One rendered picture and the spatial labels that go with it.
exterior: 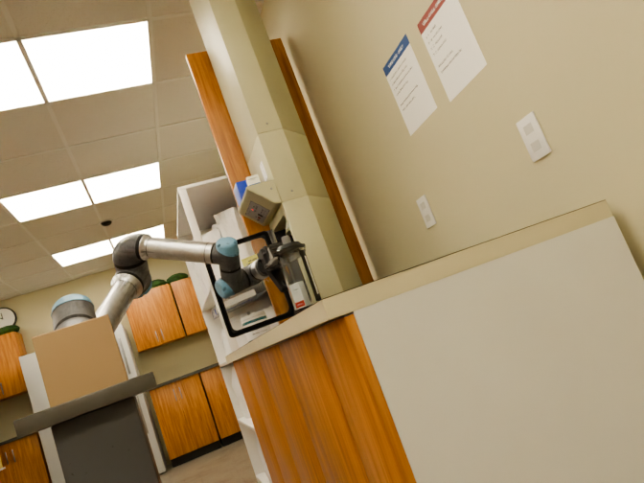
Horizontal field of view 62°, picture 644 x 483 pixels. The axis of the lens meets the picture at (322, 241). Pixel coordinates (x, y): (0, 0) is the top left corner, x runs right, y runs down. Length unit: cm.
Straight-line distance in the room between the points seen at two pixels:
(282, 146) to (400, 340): 135
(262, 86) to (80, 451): 150
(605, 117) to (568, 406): 62
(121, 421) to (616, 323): 118
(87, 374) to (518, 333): 106
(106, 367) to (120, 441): 19
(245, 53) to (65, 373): 145
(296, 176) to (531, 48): 107
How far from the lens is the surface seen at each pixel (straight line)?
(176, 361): 753
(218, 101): 268
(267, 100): 229
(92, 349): 155
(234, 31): 244
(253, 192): 212
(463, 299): 108
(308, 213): 213
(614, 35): 131
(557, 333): 119
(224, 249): 185
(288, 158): 219
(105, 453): 152
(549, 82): 144
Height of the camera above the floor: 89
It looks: 9 degrees up
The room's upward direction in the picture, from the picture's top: 20 degrees counter-clockwise
